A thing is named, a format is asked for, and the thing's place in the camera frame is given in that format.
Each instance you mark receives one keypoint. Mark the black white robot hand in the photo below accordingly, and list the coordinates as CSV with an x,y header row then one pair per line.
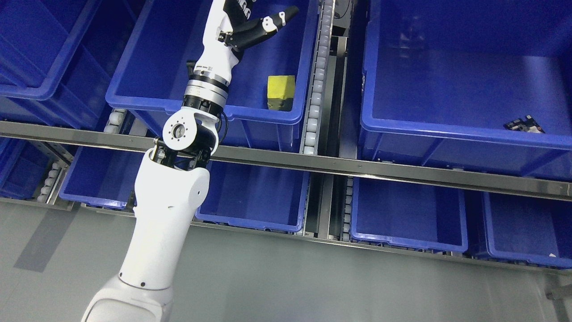
x,y
229,31

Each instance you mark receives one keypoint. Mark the yellow foam block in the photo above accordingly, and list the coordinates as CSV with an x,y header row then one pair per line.
x,y
280,90

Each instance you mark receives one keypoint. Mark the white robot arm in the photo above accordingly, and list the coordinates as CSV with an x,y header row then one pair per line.
x,y
171,184

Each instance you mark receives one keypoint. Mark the blue bin middle shelf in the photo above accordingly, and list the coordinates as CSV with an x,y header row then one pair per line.
x,y
263,52

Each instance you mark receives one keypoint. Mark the steel shelf rack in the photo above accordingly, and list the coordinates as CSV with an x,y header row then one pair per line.
x,y
345,157

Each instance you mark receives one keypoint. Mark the blue bin lower middle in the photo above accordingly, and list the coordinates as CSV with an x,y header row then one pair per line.
x,y
255,197

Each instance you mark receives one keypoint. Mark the blue bin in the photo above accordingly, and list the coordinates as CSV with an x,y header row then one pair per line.
x,y
255,197
420,217
57,59
101,177
512,228
441,77

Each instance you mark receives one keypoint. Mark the blue bin middle left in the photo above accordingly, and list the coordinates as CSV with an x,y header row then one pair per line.
x,y
57,59

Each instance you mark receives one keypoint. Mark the blue bin lower left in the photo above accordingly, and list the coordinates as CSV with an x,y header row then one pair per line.
x,y
101,177

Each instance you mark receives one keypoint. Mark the blue bin middle right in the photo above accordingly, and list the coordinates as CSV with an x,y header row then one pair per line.
x,y
441,77

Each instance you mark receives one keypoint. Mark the blue bin lower right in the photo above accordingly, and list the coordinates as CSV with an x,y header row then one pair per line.
x,y
420,217

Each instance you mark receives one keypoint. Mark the small black circuit board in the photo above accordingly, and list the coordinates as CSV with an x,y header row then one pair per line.
x,y
527,124

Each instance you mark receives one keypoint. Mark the blue bin far right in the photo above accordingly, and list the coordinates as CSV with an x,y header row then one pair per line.
x,y
512,228

